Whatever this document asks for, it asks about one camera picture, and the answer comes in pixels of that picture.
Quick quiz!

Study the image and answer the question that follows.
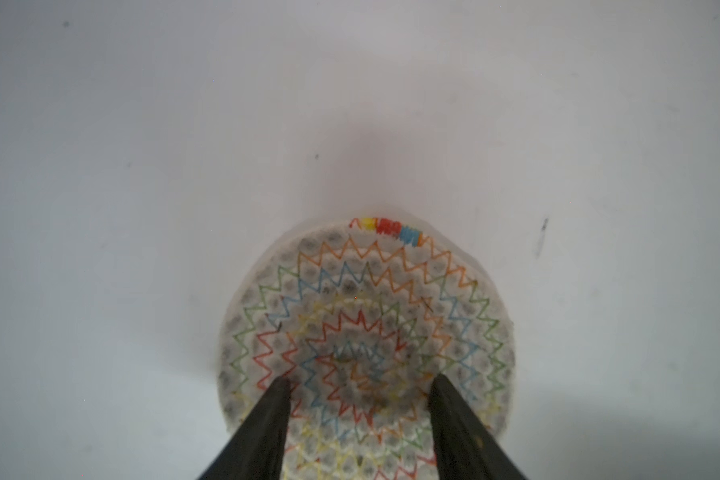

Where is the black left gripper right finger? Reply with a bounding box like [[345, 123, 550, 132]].
[[428, 374, 526, 480]]

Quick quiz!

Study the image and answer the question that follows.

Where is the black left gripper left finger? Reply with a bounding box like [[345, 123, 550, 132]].
[[199, 377, 291, 480]]

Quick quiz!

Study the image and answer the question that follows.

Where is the multicolour zigzag woven coaster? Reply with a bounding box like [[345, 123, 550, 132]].
[[217, 217, 515, 479]]

